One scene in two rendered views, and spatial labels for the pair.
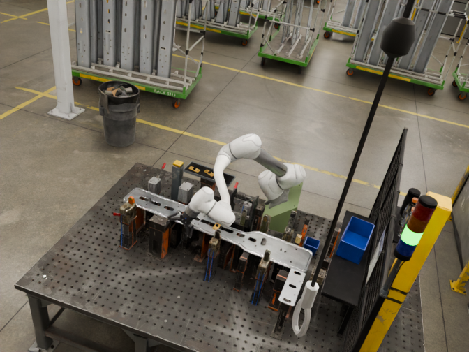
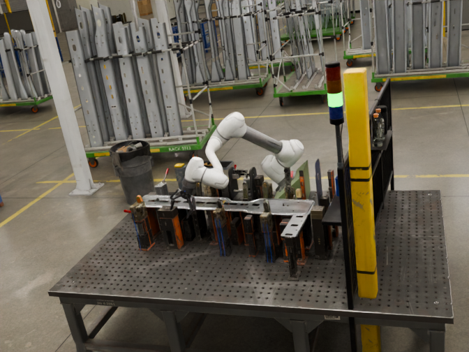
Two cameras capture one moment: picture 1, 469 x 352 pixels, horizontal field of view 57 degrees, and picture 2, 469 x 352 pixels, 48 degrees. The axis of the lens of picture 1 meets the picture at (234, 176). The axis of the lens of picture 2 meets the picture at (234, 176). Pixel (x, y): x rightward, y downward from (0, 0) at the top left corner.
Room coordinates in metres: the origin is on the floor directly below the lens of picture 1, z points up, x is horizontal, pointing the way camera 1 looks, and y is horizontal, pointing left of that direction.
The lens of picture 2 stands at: (-1.15, -0.58, 2.56)
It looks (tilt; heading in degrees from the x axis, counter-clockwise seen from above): 22 degrees down; 9
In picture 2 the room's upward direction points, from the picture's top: 9 degrees counter-clockwise
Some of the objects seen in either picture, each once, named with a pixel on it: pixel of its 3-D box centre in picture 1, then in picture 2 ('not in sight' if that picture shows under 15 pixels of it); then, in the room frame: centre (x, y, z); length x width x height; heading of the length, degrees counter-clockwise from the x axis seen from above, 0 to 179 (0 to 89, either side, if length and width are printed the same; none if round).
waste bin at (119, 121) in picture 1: (119, 114); (135, 172); (4.80, 1.55, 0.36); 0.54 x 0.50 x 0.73; 168
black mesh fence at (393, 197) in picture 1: (360, 274); (375, 218); (2.26, -1.01, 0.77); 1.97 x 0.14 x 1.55; 163
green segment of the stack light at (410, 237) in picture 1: (412, 234); (335, 98); (1.37, -0.74, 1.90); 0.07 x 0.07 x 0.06
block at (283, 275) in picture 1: (278, 290); (288, 240); (1.94, -0.40, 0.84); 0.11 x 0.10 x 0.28; 163
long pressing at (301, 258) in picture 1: (213, 226); (218, 204); (2.27, 0.08, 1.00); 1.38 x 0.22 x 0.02; 73
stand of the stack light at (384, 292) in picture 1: (402, 253); (336, 121); (1.37, -0.74, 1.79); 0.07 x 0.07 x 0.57
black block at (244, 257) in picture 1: (241, 272); (251, 236); (2.03, -0.15, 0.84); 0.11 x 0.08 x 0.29; 163
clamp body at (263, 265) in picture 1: (259, 281); (268, 236); (1.96, -0.27, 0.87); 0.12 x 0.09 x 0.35; 163
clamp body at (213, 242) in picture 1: (212, 258); (222, 231); (2.09, 0.06, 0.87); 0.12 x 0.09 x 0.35; 163
